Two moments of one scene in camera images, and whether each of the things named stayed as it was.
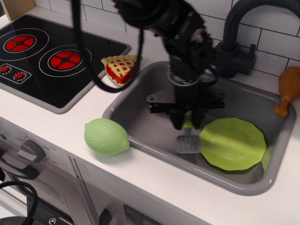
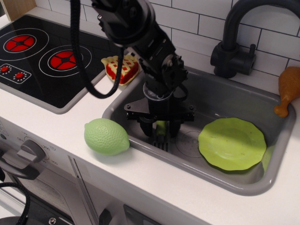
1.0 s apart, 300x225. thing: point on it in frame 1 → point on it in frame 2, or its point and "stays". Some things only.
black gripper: x=189 y=96 → x=147 y=111
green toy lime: x=106 y=137 stays
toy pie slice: x=121 y=68 stays
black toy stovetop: x=41 y=60 stays
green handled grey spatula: x=188 y=143 → x=160 y=140
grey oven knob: x=32 y=150 stays
